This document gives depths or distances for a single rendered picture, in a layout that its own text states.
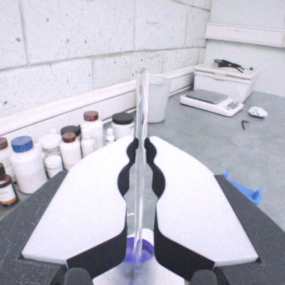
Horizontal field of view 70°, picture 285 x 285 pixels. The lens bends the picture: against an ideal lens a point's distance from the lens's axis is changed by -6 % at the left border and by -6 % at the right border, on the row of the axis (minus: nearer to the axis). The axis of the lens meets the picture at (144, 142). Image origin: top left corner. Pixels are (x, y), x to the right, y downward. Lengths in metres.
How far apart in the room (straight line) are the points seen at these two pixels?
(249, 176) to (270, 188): 0.06
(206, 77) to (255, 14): 0.54
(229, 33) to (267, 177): 1.08
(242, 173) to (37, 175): 0.48
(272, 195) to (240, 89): 0.71
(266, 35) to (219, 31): 0.28
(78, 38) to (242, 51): 1.09
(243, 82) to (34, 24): 0.91
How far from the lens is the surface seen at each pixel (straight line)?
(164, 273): 0.26
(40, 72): 0.66
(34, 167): 0.48
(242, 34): 1.50
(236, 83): 1.17
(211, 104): 0.97
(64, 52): 0.70
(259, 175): 0.62
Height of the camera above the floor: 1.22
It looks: 29 degrees down
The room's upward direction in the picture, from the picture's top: 3 degrees clockwise
